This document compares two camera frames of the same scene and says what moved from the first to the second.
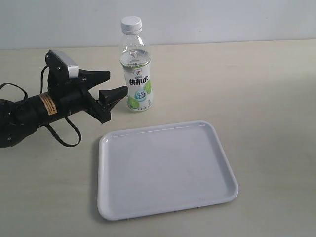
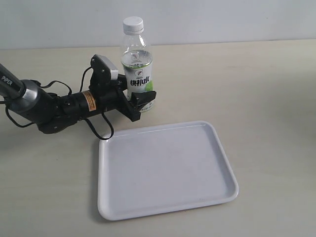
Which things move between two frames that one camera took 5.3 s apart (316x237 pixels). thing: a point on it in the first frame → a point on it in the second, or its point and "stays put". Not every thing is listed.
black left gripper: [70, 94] → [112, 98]
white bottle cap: [131, 25] stays put
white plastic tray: [152, 170] stays put
